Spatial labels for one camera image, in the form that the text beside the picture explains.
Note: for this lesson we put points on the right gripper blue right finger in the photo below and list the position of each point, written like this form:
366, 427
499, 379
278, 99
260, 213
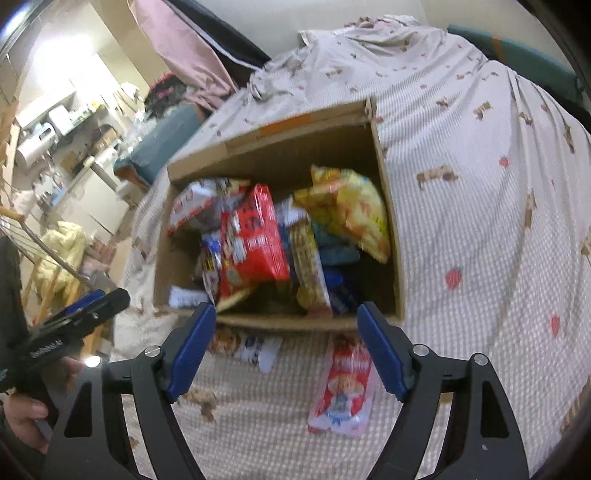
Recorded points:
389, 348

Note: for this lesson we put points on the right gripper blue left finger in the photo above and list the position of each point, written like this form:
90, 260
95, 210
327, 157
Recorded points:
184, 348

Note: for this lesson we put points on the red cartoon snack bag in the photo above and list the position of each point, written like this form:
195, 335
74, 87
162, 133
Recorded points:
251, 246

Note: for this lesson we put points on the person's left hand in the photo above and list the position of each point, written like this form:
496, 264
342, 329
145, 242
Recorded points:
20, 412

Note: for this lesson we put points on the small white black packet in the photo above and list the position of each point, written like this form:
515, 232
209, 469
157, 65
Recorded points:
259, 351

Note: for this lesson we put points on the red white doll snack pack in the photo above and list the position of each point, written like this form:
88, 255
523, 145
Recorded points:
346, 389

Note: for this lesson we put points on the yellow long snack packet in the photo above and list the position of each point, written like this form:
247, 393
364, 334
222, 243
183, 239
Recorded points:
312, 292

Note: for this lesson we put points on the blue snack bag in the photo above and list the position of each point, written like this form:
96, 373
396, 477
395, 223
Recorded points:
338, 254

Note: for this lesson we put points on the white red snack bag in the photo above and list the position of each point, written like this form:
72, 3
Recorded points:
200, 205

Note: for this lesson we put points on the large yellow chips bag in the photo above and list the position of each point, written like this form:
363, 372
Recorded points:
348, 205

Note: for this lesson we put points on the brown cardboard box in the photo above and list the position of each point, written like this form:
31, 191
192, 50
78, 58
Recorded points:
280, 156

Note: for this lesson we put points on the white water heater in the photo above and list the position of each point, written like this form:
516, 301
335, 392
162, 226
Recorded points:
35, 146

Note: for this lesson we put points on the pile of dark clothes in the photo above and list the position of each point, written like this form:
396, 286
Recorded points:
168, 91

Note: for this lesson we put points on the pink curtain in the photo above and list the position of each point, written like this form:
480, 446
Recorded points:
184, 52

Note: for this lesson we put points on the teal mattress edge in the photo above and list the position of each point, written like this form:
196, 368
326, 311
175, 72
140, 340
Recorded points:
527, 61

